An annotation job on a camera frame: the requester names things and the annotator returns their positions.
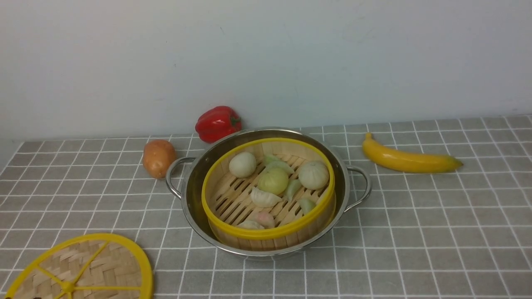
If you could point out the pink dumpling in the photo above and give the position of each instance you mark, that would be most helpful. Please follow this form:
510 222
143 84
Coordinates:
263 220

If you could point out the yellow rimmed bamboo steamer basket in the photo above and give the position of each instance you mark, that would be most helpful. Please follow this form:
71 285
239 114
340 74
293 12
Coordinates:
226 199

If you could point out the pale green dumpling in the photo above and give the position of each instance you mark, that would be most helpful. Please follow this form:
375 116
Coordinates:
280 165

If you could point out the yellow woven bamboo steamer lid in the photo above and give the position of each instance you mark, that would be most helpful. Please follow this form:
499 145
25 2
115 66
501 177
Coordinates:
92 266

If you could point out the white round bun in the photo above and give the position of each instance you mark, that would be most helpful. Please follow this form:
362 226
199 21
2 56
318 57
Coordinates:
313 175
243 165

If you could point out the brown potato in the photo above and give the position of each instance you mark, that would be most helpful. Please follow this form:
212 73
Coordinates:
157 158

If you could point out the small green dumpling front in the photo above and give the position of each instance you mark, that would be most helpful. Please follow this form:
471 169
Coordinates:
306 205

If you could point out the small green dumpling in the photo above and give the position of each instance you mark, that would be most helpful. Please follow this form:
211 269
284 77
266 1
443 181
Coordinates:
270 158
306 205

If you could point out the grey checkered tablecloth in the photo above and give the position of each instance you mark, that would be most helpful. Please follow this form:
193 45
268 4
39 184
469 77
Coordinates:
462 234

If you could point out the yellow banana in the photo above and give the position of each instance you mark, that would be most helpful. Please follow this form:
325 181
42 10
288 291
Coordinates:
409 162

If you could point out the stainless steel pot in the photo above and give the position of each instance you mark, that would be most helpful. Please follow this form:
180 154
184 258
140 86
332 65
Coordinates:
186 175

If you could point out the red bell pepper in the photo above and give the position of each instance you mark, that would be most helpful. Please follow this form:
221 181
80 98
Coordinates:
217 123

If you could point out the yellow-green round bun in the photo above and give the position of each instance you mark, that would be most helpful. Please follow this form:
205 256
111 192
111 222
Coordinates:
273 180

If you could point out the white dumpling at edge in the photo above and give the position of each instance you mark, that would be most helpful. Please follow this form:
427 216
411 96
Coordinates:
250 225

